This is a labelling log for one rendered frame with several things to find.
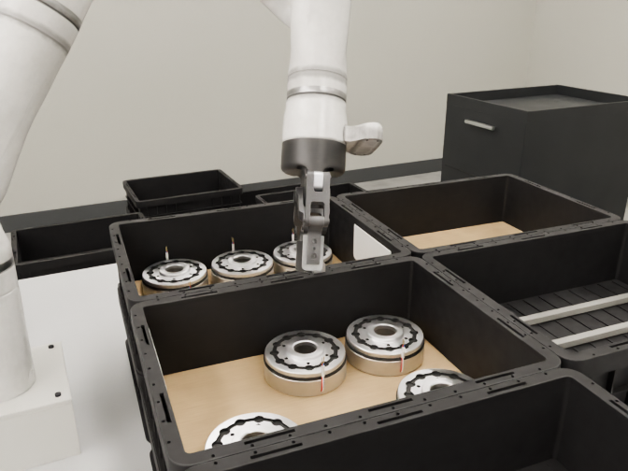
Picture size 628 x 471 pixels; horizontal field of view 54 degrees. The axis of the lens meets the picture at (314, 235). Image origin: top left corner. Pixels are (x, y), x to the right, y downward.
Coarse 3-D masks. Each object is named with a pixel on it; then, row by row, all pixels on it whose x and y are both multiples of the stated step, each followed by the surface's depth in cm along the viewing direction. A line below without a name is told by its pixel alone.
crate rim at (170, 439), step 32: (224, 288) 78; (256, 288) 78; (448, 288) 78; (544, 352) 64; (160, 384) 59; (480, 384) 59; (160, 416) 54; (352, 416) 54; (224, 448) 50; (256, 448) 50
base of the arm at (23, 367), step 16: (16, 272) 79; (0, 288) 75; (16, 288) 78; (0, 304) 75; (16, 304) 78; (0, 320) 76; (16, 320) 78; (0, 336) 76; (16, 336) 78; (0, 352) 77; (16, 352) 79; (0, 368) 77; (16, 368) 79; (32, 368) 82; (0, 384) 78; (16, 384) 79; (32, 384) 82; (0, 400) 78
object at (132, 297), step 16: (224, 208) 106; (240, 208) 106; (256, 208) 107; (112, 224) 99; (128, 224) 100; (368, 224) 99; (112, 240) 93; (384, 240) 93; (384, 256) 87; (400, 256) 87; (288, 272) 82; (304, 272) 82; (128, 288) 78; (192, 288) 78; (208, 288) 78; (128, 304) 75
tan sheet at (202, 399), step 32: (192, 384) 75; (224, 384) 75; (256, 384) 75; (352, 384) 75; (384, 384) 75; (192, 416) 70; (224, 416) 70; (288, 416) 70; (320, 416) 70; (192, 448) 65
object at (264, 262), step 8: (224, 256) 104; (256, 256) 104; (264, 256) 104; (216, 264) 101; (224, 264) 101; (256, 264) 101; (264, 264) 101; (272, 264) 102; (216, 272) 99; (224, 272) 98; (232, 272) 98; (240, 272) 98; (248, 272) 98; (256, 272) 98; (264, 272) 99
